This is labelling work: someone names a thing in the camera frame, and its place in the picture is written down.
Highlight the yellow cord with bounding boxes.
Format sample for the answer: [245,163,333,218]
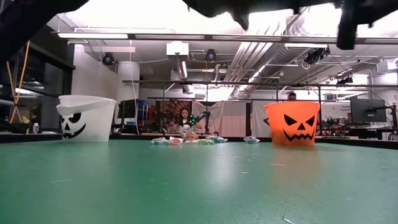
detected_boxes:
[6,60,23,123]
[9,40,31,124]

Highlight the white cloth screen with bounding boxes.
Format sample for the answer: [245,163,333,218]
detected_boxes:
[192,100,269,138]

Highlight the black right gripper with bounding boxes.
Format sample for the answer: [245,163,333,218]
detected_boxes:
[294,0,398,50]

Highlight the black background monitor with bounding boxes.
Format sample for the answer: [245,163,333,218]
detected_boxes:
[117,99,137,119]
[350,98,387,123]

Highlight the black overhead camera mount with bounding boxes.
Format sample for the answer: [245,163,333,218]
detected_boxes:
[304,47,330,65]

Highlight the orange jack-o-lantern bucket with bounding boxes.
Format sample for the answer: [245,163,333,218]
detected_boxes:
[264,101,321,146]

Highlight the blue barrel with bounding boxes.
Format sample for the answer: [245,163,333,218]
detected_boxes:
[137,99,147,121]

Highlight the white jack-o-lantern bucket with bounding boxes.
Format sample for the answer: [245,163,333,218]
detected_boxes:
[56,95,118,143]

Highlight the green candy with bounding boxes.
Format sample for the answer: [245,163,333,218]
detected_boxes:
[192,138,215,146]
[205,135,228,144]

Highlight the white ceiling box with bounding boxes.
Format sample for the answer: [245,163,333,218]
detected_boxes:
[166,41,190,56]

